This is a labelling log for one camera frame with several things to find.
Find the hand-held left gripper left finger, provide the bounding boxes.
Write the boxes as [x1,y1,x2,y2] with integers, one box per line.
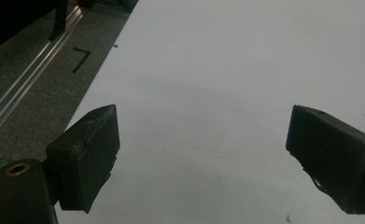
[0,104,121,224]

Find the aluminium floor rail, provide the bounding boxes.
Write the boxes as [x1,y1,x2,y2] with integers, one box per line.
[0,5,84,147]

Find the black stand leg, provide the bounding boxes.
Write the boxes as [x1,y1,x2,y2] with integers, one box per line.
[48,0,69,42]

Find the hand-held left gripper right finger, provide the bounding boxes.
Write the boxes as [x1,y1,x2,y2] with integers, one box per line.
[285,105,365,216]

